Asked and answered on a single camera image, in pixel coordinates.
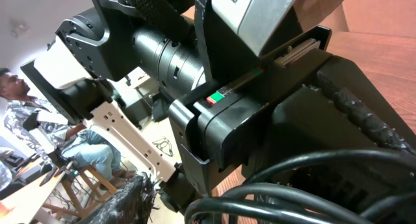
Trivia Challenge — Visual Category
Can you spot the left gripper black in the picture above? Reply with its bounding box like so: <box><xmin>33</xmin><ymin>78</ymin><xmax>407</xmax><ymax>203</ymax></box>
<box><xmin>170</xmin><ymin>0</ymin><xmax>415</xmax><ymax>193</ymax></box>

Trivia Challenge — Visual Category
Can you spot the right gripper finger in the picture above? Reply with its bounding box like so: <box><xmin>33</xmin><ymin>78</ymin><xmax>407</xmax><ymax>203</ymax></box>
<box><xmin>77</xmin><ymin>174</ymin><xmax>156</xmax><ymax>224</ymax></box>

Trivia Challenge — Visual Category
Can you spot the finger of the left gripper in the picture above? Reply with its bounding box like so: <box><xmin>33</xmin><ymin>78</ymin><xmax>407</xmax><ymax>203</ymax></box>
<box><xmin>119</xmin><ymin>0</ymin><xmax>195</xmax><ymax>42</ymax></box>

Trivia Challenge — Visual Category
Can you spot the black USB cable bundle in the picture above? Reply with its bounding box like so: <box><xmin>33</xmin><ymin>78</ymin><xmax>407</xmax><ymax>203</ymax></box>
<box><xmin>183</xmin><ymin>148</ymin><xmax>416</xmax><ymax>224</ymax></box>

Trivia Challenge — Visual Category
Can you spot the wooden stool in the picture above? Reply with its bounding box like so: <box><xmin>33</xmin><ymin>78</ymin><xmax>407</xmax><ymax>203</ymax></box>
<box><xmin>42</xmin><ymin>166</ymin><xmax>118</xmax><ymax>220</ymax></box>

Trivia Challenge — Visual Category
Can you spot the wooden desk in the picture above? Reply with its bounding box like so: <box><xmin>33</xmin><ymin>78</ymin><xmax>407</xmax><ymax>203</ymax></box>
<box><xmin>1</xmin><ymin>162</ymin><xmax>79</xmax><ymax>224</ymax></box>

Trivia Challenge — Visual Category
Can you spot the seated person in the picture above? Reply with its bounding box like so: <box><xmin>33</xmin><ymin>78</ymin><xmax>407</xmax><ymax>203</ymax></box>
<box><xmin>1</xmin><ymin>68</ymin><xmax>136</xmax><ymax>188</ymax></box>

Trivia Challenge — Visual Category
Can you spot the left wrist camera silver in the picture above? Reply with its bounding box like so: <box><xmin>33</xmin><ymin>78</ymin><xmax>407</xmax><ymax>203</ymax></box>
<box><xmin>211</xmin><ymin>0</ymin><xmax>296</xmax><ymax>56</ymax></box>

